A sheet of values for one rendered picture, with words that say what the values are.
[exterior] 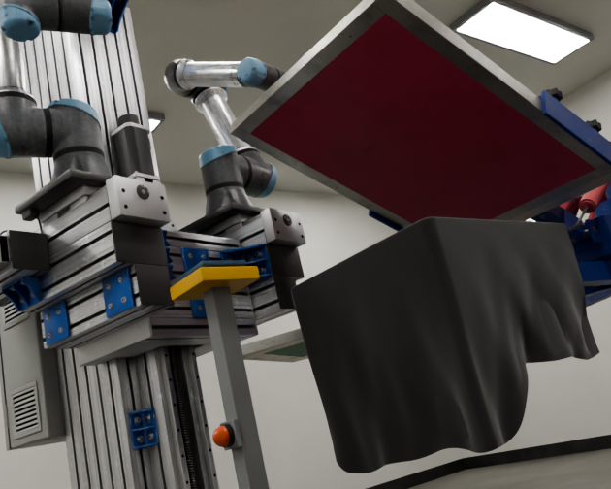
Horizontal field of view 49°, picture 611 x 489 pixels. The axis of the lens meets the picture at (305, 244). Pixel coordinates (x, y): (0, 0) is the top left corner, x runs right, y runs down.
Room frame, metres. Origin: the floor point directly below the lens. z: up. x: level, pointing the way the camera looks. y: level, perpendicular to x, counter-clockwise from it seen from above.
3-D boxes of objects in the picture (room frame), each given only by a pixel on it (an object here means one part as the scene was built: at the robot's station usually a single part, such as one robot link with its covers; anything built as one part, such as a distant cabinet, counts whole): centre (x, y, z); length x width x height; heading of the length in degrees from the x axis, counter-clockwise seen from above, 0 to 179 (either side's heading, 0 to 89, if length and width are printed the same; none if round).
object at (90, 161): (1.44, 0.48, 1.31); 0.15 x 0.15 x 0.10
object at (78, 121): (1.44, 0.48, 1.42); 0.13 x 0.12 x 0.14; 120
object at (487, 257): (1.37, -0.41, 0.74); 0.46 x 0.04 x 0.42; 131
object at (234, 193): (1.85, 0.20, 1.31); 0.15 x 0.15 x 0.10
